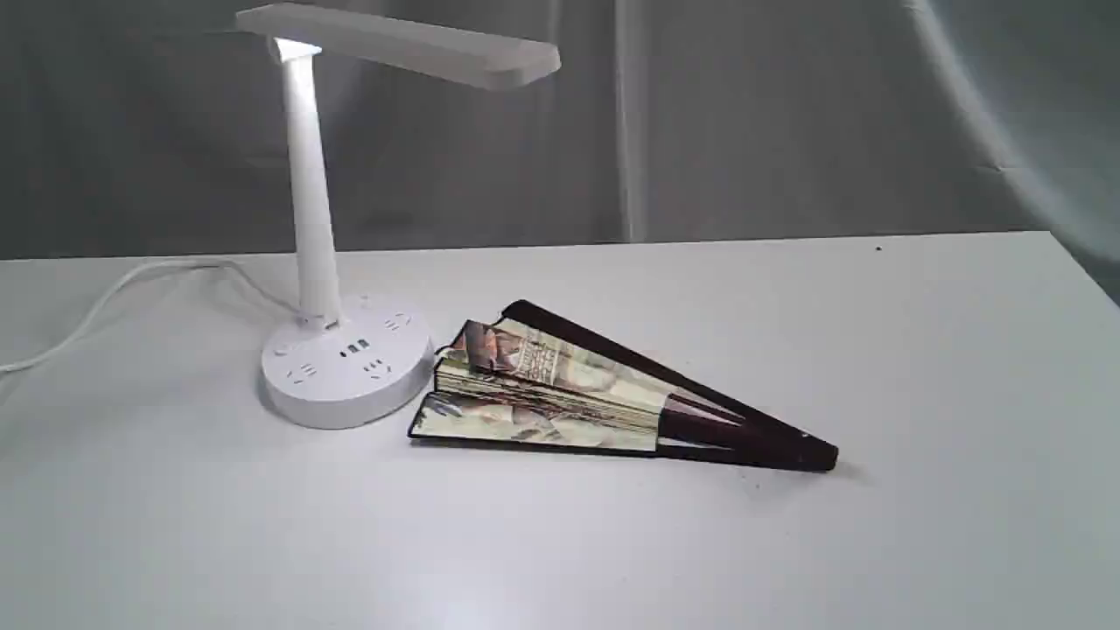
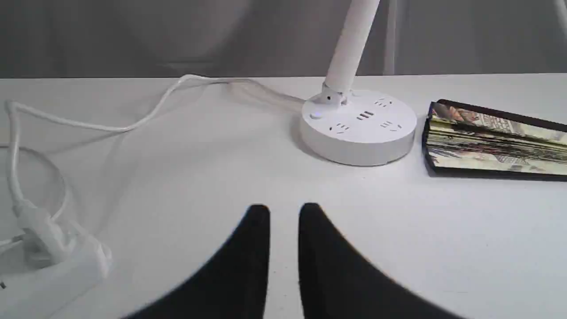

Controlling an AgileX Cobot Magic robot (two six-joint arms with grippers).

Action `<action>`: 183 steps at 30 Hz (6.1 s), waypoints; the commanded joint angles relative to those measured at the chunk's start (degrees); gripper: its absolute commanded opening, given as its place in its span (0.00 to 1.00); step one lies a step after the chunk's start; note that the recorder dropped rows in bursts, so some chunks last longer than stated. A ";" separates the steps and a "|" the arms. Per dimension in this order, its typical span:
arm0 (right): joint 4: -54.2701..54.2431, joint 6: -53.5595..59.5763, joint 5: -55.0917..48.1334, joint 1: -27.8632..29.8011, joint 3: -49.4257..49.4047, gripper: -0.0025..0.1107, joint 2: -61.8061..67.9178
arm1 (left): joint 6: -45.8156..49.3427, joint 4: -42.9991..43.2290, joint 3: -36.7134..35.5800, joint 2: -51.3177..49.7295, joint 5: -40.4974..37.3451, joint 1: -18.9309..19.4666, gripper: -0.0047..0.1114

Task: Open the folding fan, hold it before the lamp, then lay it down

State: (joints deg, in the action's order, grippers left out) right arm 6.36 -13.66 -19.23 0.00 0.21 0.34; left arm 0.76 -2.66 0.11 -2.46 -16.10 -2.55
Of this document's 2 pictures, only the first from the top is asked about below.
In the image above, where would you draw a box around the grey backdrop curtain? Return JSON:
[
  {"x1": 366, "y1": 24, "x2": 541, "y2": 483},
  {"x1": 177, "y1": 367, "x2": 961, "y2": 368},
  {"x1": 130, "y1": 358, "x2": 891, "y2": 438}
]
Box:
[{"x1": 1, "y1": 1, "x2": 1119, "y2": 298}]

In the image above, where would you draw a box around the white desk lamp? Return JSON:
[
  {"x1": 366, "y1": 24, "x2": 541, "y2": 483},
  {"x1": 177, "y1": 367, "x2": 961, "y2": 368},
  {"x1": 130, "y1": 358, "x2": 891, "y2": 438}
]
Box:
[{"x1": 235, "y1": 3, "x2": 563, "y2": 430}]

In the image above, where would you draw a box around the white lamp power cable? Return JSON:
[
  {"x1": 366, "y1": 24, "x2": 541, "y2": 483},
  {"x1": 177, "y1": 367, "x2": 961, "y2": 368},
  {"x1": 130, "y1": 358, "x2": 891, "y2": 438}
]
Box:
[{"x1": 0, "y1": 258, "x2": 301, "y2": 376}]

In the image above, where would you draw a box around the painted paper folding fan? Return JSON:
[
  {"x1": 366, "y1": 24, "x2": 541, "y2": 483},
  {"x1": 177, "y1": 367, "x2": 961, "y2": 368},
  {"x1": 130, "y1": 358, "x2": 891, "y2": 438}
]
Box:
[{"x1": 408, "y1": 300, "x2": 839, "y2": 473}]

